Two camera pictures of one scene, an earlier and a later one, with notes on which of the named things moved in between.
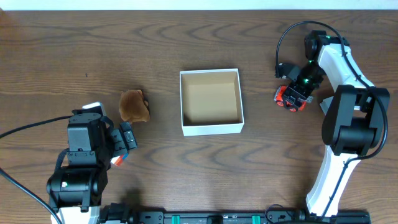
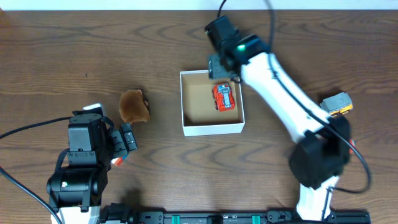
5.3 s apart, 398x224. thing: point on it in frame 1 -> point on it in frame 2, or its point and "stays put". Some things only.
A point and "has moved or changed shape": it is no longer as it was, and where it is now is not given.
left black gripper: x=125 y=140 stays put
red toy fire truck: x=279 y=98 has moved or changed shape
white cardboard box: x=211 y=102 stays put
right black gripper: x=295 y=94 -> x=214 y=66
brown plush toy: x=134 y=107 stays put
